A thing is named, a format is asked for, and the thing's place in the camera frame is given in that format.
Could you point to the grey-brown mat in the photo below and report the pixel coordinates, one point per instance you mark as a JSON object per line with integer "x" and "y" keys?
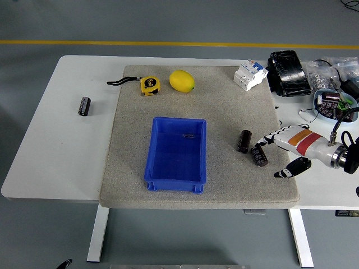
{"x": 224, "y": 117}

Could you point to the black wrapped device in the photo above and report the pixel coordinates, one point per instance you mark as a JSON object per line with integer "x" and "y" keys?
{"x": 289, "y": 73}

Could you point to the black table control panel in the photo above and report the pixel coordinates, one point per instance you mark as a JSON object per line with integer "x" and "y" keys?
{"x": 346, "y": 213}

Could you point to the yellow lemon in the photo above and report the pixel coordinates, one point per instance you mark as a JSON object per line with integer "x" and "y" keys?
{"x": 181, "y": 80}

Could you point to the small metal clip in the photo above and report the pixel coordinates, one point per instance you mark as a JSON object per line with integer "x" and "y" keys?
{"x": 189, "y": 136}

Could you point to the white table leg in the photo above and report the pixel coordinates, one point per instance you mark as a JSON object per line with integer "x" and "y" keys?
{"x": 98, "y": 232}
{"x": 301, "y": 238}

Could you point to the green small parts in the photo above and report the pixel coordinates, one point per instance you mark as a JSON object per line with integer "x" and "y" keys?
{"x": 344, "y": 104}

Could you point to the blue plastic box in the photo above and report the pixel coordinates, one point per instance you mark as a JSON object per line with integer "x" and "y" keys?
{"x": 176, "y": 159}

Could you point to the yellow tape measure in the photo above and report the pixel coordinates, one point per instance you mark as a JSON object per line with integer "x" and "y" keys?
{"x": 150, "y": 85}

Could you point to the clear bag of metal parts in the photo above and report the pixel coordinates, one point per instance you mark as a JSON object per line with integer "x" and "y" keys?
{"x": 346, "y": 65}
{"x": 319, "y": 75}

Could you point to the light blue bowl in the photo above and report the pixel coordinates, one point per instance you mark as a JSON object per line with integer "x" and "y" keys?
{"x": 318, "y": 96}

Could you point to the white blue circuit breaker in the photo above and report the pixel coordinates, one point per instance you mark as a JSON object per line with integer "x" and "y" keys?
{"x": 249, "y": 75}

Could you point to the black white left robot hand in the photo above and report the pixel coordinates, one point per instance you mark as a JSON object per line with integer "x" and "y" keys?
{"x": 64, "y": 264}

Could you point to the grey under-table bracket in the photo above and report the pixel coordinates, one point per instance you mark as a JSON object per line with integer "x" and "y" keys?
{"x": 254, "y": 212}

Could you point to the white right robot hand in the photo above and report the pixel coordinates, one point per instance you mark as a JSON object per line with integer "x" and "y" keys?
{"x": 305, "y": 143}

